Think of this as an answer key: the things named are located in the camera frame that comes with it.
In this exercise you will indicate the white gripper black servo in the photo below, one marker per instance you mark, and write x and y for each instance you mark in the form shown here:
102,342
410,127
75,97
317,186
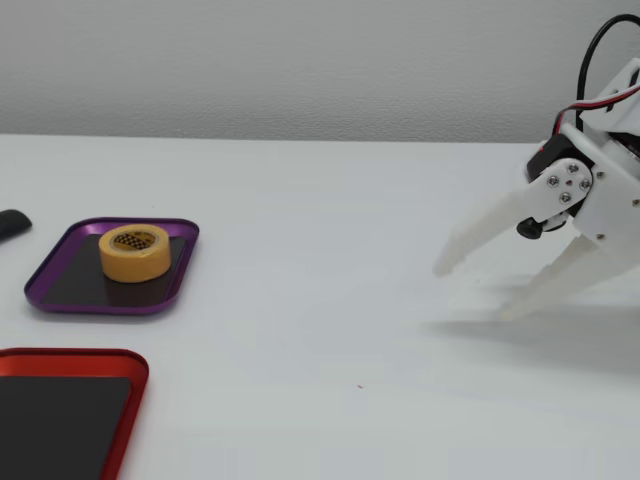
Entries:
566,184

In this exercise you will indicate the yellow masking tape roll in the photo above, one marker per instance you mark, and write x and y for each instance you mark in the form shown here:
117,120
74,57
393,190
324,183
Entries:
135,262

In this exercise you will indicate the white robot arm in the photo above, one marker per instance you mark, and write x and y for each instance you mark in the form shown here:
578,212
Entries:
622,85

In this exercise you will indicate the purple metal dish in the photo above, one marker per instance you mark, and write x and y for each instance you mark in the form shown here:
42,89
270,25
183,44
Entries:
70,290

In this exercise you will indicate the red metal dish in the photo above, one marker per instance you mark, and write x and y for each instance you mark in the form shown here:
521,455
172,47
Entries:
60,425

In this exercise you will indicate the black plastic object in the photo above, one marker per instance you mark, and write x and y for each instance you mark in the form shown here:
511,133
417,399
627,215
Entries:
12,221

